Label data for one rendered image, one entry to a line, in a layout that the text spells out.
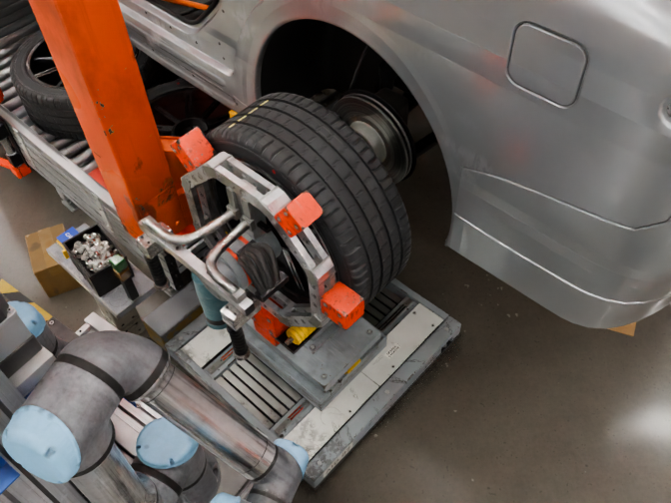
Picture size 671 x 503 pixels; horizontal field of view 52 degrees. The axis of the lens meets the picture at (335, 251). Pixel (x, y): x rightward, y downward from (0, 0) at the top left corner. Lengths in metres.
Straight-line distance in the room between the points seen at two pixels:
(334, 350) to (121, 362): 1.44
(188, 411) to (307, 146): 0.81
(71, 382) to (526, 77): 1.06
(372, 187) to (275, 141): 0.27
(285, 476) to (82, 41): 1.18
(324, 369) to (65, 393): 1.46
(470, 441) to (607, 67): 1.53
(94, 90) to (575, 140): 1.22
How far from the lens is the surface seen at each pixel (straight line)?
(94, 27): 1.90
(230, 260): 1.82
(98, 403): 1.07
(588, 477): 2.60
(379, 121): 2.09
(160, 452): 1.43
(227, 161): 1.78
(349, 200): 1.69
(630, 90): 1.43
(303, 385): 2.47
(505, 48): 1.53
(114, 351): 1.08
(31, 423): 1.05
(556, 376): 2.74
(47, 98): 3.23
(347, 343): 2.45
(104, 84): 1.98
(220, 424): 1.18
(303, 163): 1.69
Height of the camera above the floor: 2.33
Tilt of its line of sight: 51 degrees down
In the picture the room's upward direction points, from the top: 3 degrees counter-clockwise
